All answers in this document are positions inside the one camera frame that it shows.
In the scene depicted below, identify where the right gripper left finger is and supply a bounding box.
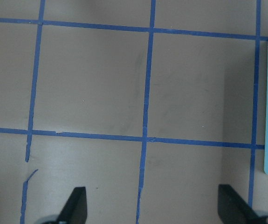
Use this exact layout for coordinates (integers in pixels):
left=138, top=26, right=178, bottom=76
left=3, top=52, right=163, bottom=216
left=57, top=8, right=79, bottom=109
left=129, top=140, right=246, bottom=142
left=55, top=187, right=88, bottom=224

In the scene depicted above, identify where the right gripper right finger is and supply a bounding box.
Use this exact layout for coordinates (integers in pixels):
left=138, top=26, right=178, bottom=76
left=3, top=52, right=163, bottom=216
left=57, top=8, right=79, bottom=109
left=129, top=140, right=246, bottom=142
left=218, top=184, right=263, bottom=224

